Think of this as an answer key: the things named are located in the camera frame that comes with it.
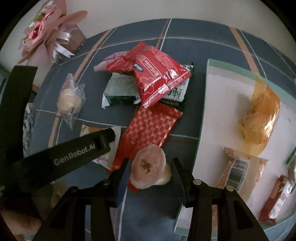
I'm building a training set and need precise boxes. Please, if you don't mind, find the white and orange snack packet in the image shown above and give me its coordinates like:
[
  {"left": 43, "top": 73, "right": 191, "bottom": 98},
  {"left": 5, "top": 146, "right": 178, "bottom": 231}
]
[{"left": 79, "top": 124, "right": 122, "bottom": 169}]

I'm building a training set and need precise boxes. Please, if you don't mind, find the pink snack packet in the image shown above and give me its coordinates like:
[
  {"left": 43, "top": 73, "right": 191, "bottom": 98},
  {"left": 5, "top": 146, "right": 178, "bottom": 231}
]
[{"left": 94, "top": 51, "right": 130, "bottom": 72}]

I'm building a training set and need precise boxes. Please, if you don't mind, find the pale green snack packet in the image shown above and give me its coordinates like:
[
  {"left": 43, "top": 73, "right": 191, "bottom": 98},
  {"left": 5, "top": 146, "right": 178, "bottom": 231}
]
[{"left": 102, "top": 73, "right": 141, "bottom": 109}]

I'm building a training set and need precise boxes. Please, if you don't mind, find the green and white biscuit packet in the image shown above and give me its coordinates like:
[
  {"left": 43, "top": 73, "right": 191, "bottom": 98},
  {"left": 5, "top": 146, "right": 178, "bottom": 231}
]
[{"left": 159, "top": 62, "right": 195, "bottom": 112}]

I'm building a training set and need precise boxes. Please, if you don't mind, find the red patterned snack packet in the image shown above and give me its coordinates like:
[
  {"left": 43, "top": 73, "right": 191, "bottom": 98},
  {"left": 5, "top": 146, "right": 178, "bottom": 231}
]
[{"left": 104, "top": 102, "right": 183, "bottom": 193}]

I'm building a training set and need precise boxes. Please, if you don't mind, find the yellow chip bag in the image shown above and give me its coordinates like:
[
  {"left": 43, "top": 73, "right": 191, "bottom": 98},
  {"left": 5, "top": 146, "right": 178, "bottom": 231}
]
[{"left": 238, "top": 72, "right": 281, "bottom": 156}]

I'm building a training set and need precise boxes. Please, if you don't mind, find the red glossy snack packet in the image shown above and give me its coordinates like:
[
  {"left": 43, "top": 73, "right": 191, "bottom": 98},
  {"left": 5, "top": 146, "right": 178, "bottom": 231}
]
[{"left": 106, "top": 42, "right": 192, "bottom": 109}]

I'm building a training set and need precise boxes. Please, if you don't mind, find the pale jelly cup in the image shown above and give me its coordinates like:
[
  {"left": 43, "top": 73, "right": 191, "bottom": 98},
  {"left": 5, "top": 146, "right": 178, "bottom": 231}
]
[{"left": 128, "top": 144, "right": 173, "bottom": 189}]

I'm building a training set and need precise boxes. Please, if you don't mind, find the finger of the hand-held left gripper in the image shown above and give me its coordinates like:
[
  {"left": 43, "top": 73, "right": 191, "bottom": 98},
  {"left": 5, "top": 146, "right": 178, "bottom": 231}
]
[
  {"left": 91, "top": 128, "right": 116, "bottom": 155},
  {"left": 0, "top": 65, "right": 38, "bottom": 167}
]

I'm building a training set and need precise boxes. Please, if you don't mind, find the clear round pastry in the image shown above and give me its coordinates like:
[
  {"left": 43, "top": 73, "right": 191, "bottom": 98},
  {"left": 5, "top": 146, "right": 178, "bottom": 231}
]
[{"left": 57, "top": 74, "right": 86, "bottom": 130}]

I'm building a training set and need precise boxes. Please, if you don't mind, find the brown box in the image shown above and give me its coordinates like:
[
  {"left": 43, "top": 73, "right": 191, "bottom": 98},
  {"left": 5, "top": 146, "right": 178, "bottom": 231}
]
[{"left": 67, "top": 25, "right": 87, "bottom": 52}]

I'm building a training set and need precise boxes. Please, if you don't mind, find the person's left hand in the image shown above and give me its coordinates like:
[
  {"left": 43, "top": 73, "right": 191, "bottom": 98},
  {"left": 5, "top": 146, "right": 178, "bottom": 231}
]
[{"left": 0, "top": 208, "right": 42, "bottom": 236}]

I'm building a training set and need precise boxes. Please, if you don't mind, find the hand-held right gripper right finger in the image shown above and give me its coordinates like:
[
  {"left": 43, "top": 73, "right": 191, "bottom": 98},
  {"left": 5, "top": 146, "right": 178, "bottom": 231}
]
[{"left": 171, "top": 158, "right": 270, "bottom": 241}]

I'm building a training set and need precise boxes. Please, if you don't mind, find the teal-rimmed white tray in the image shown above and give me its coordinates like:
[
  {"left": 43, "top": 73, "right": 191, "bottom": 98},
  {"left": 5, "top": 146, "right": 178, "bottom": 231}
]
[{"left": 173, "top": 59, "right": 296, "bottom": 235}]

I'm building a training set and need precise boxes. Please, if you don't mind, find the pink flower bouquet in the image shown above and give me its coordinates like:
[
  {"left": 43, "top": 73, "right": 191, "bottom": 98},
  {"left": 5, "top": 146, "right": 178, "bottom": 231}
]
[{"left": 17, "top": 0, "right": 88, "bottom": 64}]

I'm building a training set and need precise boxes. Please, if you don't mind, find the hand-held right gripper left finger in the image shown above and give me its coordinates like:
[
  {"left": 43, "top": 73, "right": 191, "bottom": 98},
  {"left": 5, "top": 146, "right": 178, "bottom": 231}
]
[{"left": 35, "top": 158, "right": 132, "bottom": 241}]

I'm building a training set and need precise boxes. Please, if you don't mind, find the grey patterned cloth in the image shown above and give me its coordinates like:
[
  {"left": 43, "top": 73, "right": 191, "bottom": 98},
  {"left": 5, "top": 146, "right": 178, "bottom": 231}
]
[{"left": 23, "top": 103, "right": 35, "bottom": 158}]

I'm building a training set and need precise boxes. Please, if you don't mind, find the red and white biscuit packet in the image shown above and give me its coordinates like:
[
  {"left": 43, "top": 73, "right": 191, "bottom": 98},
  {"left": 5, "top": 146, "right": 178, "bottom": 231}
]
[{"left": 258, "top": 175, "right": 295, "bottom": 220}]

